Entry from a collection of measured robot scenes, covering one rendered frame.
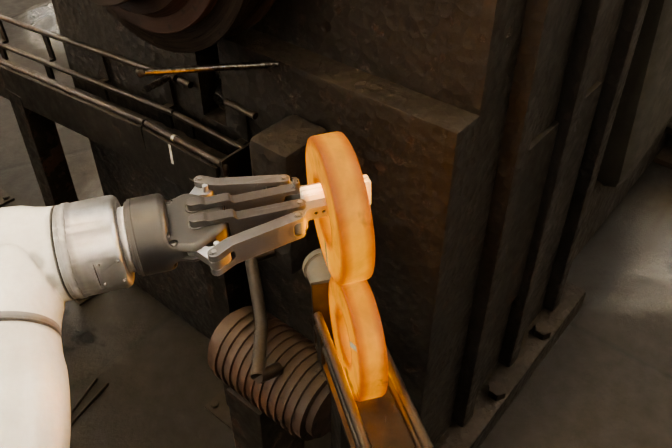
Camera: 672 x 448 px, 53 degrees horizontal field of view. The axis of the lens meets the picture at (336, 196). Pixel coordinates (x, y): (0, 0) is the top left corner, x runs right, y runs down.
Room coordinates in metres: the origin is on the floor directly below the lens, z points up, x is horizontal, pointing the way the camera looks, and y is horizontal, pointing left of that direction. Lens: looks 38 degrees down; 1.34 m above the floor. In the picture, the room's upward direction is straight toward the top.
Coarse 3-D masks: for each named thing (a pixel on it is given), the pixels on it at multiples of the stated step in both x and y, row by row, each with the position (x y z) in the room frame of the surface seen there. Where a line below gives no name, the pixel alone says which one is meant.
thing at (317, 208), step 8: (312, 200) 0.52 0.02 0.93; (320, 200) 0.52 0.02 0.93; (312, 208) 0.51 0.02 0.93; (320, 208) 0.51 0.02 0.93; (304, 216) 0.50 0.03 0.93; (312, 216) 0.51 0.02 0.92; (320, 216) 0.51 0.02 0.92; (296, 224) 0.49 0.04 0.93; (304, 224) 0.49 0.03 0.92; (296, 232) 0.49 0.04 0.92
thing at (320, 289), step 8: (328, 280) 0.62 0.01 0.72; (312, 288) 0.61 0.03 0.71; (320, 288) 0.61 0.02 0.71; (328, 288) 0.61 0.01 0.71; (312, 296) 0.61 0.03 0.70; (320, 296) 0.61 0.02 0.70; (328, 296) 0.61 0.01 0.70; (312, 304) 0.60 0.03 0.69; (320, 304) 0.61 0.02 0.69; (328, 304) 0.61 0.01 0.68; (312, 312) 0.61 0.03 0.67; (328, 312) 0.61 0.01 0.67; (328, 320) 0.61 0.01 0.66; (328, 328) 0.60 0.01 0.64
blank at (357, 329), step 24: (336, 288) 0.57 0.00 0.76; (360, 288) 0.54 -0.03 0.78; (336, 312) 0.57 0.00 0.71; (360, 312) 0.51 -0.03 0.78; (336, 336) 0.57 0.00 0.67; (360, 336) 0.49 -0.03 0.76; (360, 360) 0.47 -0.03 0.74; (384, 360) 0.48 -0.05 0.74; (360, 384) 0.47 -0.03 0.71; (384, 384) 0.47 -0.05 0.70
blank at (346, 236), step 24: (312, 144) 0.55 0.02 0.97; (336, 144) 0.54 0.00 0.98; (312, 168) 0.56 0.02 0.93; (336, 168) 0.51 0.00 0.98; (360, 168) 0.51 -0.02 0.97; (336, 192) 0.48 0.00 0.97; (360, 192) 0.49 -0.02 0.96; (336, 216) 0.47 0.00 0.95; (360, 216) 0.47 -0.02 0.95; (336, 240) 0.48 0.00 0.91; (360, 240) 0.46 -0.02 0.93; (336, 264) 0.48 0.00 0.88; (360, 264) 0.46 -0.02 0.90
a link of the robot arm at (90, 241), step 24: (72, 216) 0.46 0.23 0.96; (96, 216) 0.46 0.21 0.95; (120, 216) 0.48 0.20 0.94; (72, 240) 0.44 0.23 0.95; (96, 240) 0.44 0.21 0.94; (120, 240) 0.46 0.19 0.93; (72, 264) 0.43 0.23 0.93; (96, 264) 0.43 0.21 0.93; (120, 264) 0.44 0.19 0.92; (72, 288) 0.42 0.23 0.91; (96, 288) 0.43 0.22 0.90; (120, 288) 0.44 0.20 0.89
